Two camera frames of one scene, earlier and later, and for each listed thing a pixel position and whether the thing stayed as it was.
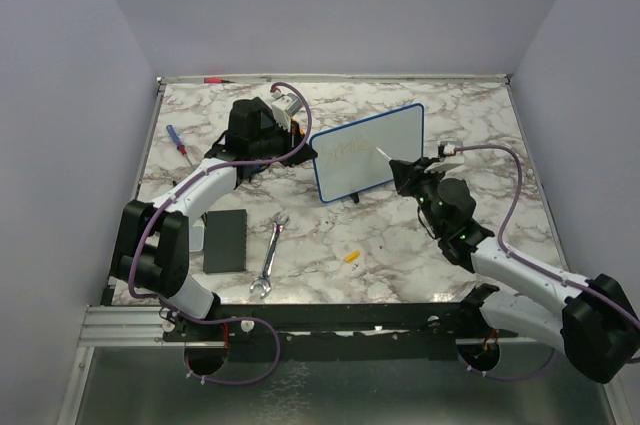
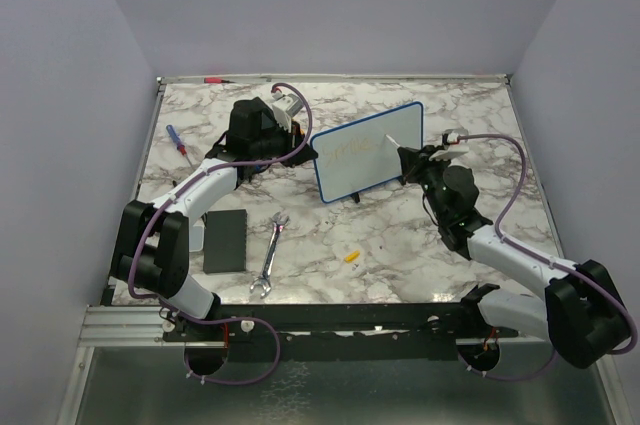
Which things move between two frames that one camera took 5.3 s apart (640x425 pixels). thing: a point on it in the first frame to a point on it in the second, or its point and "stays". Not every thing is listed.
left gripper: [297, 149] stays
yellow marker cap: [352, 256] stays
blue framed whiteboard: [348, 159] stays
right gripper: [416, 170] to [414, 161]
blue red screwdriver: [179, 144] stays
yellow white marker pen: [387, 156] to [389, 137]
